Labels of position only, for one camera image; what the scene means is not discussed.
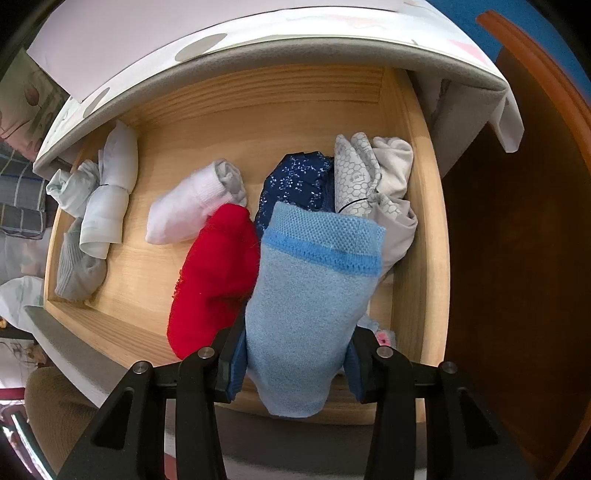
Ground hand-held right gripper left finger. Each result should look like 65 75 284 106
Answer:
55 305 250 480

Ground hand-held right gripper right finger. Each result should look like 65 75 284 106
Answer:
344 325 539 480

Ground small pale patterned cloth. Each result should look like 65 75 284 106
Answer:
355 316 398 349

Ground light blue sock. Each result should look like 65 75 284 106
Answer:
245 200 387 418

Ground red sock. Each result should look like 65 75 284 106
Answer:
167 204 262 360

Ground white sock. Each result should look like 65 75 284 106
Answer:
145 158 247 245

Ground grey underwear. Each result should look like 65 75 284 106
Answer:
54 217 108 302

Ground navy floral underwear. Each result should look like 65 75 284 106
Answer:
254 151 335 241

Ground hexagon print beige underwear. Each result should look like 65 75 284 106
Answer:
333 132 419 283

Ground wooden drawer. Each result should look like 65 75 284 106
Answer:
25 65 451 480

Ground pale white rolled underwear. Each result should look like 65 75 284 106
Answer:
46 121 139 257

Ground tan cloth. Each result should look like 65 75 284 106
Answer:
23 367 114 467

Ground orange brown wooden furniture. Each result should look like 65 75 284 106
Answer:
443 10 591 467

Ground white crumpled cloth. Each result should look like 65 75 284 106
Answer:
0 274 47 333

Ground grey plaid cloth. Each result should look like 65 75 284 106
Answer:
0 138 47 238

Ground pink floral blanket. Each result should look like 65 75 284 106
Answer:
0 60 70 153

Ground blue foam mat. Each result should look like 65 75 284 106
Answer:
494 0 561 63

